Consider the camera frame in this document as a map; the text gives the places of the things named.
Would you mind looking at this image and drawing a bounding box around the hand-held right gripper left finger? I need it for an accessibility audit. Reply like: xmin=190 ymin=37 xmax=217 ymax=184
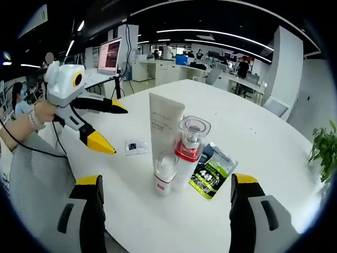
xmin=56 ymin=174 xmax=107 ymax=253

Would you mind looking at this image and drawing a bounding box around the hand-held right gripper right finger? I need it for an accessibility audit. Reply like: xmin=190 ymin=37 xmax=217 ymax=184
xmin=229 ymin=172 xmax=300 ymax=253

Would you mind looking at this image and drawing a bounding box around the clear plastic packet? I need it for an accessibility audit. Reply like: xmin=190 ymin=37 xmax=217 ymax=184
xmin=124 ymin=139 xmax=151 ymax=157

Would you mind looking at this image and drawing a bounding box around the green black skincare sachet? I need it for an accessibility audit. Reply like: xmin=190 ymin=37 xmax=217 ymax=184
xmin=187 ymin=142 xmax=239 ymax=200

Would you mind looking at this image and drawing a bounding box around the white skincare tube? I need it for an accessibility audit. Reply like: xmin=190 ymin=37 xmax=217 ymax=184
xmin=148 ymin=92 xmax=186 ymax=168

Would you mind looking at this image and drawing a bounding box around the small white skincare bottle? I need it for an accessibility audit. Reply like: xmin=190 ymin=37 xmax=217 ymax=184
xmin=153 ymin=150 xmax=180 ymax=197

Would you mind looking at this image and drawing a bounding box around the tall skincare bottle red collar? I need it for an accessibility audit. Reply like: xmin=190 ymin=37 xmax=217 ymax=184
xmin=173 ymin=115 xmax=212 ymax=191

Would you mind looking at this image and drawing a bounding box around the person's left hand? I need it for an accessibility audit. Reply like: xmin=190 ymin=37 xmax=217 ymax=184
xmin=32 ymin=100 xmax=57 ymax=124

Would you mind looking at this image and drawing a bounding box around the black tripod stand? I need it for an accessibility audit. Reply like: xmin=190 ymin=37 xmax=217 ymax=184
xmin=83 ymin=71 xmax=125 ymax=101

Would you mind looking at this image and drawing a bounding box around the white wrist watch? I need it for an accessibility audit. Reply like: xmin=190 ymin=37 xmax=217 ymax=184
xmin=27 ymin=103 xmax=47 ymax=132

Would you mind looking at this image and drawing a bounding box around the laptop on stand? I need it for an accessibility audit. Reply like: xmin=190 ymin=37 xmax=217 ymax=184
xmin=96 ymin=36 xmax=123 ymax=76

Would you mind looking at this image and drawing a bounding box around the grey mesh office chair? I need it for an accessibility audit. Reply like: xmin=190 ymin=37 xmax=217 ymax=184
xmin=8 ymin=131 xmax=77 ymax=239

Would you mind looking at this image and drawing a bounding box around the potted green plant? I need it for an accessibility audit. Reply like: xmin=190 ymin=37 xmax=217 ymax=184
xmin=308 ymin=119 xmax=337 ymax=184

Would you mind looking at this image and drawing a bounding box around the white office chair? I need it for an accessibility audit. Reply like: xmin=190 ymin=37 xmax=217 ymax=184
xmin=263 ymin=95 xmax=291 ymax=118

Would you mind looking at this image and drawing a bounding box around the white office desk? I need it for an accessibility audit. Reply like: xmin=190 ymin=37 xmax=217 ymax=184
xmin=227 ymin=76 xmax=265 ymax=102

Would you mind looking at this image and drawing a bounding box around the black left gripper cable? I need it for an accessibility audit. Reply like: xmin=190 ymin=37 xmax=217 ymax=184
xmin=0 ymin=120 xmax=70 ymax=159

